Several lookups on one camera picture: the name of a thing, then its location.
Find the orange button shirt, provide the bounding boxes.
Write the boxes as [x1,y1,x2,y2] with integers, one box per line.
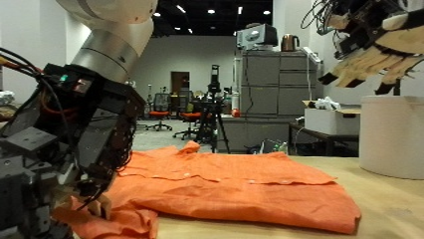
[50,140,363,239]

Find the green leafy plant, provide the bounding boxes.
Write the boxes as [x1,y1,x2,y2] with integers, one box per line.
[391,78,403,98]

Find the brown cushion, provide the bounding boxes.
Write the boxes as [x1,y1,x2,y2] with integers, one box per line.
[0,104,19,122]

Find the crinkled silver bag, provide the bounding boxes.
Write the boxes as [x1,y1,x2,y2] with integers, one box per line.
[0,90,17,107]

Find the white power strip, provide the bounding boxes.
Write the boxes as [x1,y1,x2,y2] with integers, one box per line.
[300,46,322,64]

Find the orange seat office chair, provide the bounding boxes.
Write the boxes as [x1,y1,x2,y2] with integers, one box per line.
[171,99,206,141]
[145,93,174,132]

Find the copper kettle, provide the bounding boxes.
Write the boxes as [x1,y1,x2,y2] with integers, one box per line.
[279,33,300,53]

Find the white plastic bag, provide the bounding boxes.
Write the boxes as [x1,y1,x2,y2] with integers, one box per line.
[314,96,342,112]

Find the white cardboard box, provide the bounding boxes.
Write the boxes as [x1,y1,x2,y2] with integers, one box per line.
[302,99,362,136]

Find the brown door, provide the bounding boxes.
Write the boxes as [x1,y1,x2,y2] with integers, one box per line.
[170,71,191,97]

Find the white round planter pot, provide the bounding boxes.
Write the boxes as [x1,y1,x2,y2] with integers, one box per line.
[358,95,424,180]

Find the grey boxy appliance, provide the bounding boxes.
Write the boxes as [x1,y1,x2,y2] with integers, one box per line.
[235,23,278,52]

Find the grey filing cabinet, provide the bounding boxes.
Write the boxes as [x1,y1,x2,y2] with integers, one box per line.
[239,50,324,120]

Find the dark side table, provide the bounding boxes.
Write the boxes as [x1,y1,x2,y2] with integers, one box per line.
[288,121,360,157]

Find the grey low counter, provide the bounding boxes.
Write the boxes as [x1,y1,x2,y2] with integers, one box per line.
[217,116,295,154]

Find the green plastic bottles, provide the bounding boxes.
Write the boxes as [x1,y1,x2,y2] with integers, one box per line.
[268,140,288,155]

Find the left hand cable bundle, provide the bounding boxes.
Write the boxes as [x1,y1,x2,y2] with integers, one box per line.
[300,0,339,36]

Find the hand cable bundle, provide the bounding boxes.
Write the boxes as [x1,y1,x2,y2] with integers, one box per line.
[0,47,48,81]
[300,0,339,36]

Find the right hand cable bundle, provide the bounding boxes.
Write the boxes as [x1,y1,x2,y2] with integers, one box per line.
[0,47,48,81]

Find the black camera tripod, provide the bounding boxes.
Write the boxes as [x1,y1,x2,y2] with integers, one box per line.
[193,64,230,154]

